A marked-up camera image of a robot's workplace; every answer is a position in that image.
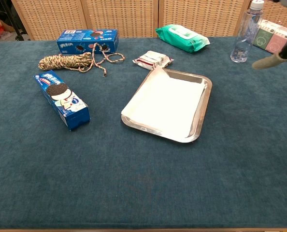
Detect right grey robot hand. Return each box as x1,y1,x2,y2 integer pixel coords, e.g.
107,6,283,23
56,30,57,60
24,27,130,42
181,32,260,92
251,34,287,71

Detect stainless steel rectangular tray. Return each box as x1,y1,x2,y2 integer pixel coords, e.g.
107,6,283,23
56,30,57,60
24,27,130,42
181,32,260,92
121,68,213,144

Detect green wet wipes pack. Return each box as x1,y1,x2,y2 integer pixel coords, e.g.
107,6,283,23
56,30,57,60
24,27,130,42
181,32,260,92
155,24,211,54

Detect teal blue tablecloth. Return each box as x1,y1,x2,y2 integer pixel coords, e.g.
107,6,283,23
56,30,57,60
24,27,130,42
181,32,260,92
0,35,287,230

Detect long blue Oreo box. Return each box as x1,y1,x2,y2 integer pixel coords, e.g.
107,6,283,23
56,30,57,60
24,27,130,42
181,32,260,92
33,70,90,132

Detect multicolour tissue pack bundle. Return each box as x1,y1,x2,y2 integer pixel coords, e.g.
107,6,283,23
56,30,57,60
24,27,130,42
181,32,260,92
252,19,287,66

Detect braided multicolour rope bundle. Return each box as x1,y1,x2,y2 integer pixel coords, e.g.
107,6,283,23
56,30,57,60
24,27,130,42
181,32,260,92
38,43,126,77

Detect wicker folding screen panel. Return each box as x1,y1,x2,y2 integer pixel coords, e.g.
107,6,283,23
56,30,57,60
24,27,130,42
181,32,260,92
158,0,252,37
11,0,87,41
249,0,287,31
81,0,160,39

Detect black tripod stand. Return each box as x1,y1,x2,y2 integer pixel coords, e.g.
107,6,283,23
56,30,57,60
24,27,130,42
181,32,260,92
2,0,26,41

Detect wide blue Oreo box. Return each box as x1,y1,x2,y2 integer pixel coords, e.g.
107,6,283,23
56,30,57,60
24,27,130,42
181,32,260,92
56,29,119,55

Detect clear plastic water bottle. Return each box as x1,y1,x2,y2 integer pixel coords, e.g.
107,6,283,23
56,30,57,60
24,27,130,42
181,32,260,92
230,0,265,64

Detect white red snack packet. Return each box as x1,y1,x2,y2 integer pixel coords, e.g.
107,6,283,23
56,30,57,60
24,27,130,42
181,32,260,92
132,50,174,71

